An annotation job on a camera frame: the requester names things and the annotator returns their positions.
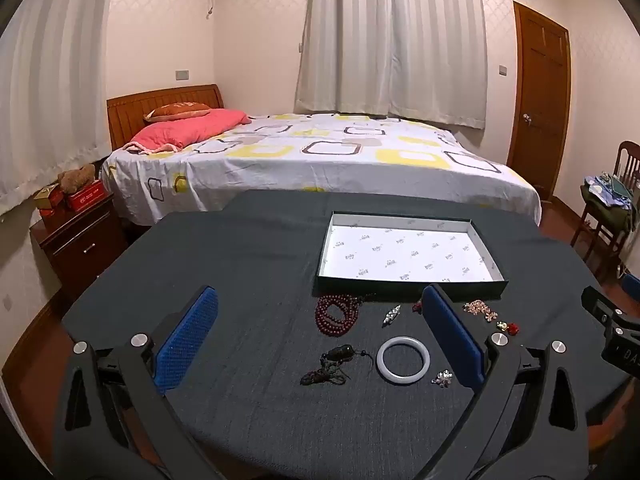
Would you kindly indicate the dark grey tablecloth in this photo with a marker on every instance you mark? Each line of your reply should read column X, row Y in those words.
column 240, row 270

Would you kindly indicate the wooden chair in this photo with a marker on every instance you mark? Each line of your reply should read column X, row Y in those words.
column 627, row 160

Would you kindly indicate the brown teddy bear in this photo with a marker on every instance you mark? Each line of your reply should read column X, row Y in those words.
column 75, row 177

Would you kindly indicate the wooden nightstand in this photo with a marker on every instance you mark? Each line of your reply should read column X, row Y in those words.
column 80, row 245

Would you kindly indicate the wooden door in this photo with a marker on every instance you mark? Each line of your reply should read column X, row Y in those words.
column 542, row 85

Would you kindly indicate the white window curtain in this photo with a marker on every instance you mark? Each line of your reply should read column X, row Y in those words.
column 395, row 35

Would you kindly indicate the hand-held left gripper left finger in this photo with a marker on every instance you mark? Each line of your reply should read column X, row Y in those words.
column 187, row 340

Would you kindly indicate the wooden headboard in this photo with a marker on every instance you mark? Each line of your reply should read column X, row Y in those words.
column 130, row 110

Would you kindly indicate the red gift box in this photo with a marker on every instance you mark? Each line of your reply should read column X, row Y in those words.
column 85, row 197

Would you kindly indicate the orange embroidered pillow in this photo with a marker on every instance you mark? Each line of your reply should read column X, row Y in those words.
column 177, row 111

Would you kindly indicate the small silver rhinestone earring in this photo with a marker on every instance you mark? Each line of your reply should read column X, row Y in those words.
column 442, row 378

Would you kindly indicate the pink pillow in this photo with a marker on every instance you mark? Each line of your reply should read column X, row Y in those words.
column 185, row 127

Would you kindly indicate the small red and gold box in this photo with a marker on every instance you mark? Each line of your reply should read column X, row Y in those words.
column 48, row 196

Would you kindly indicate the green box with white lining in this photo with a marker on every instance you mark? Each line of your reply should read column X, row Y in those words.
column 400, row 255

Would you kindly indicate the pearl and gold brooch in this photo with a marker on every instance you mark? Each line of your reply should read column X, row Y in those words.
column 474, row 306

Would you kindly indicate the pile of clothes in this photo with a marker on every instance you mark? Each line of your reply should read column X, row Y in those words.
column 607, row 200

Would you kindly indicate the wall outlet above headboard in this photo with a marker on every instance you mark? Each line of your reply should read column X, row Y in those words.
column 182, row 75

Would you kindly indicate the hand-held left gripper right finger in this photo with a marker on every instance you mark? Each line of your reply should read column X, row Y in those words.
column 452, row 340

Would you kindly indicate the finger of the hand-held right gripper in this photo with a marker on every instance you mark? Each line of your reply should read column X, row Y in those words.
column 602, row 305

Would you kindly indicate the white side curtain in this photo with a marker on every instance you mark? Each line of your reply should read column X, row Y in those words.
column 50, row 85

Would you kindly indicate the white jade bangle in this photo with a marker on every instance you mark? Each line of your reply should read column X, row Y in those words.
column 382, row 366

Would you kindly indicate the bed with patterned sheet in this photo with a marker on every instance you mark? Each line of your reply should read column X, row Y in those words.
column 320, row 170

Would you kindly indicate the silver leaf brooch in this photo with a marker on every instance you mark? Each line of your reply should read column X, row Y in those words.
column 391, row 315

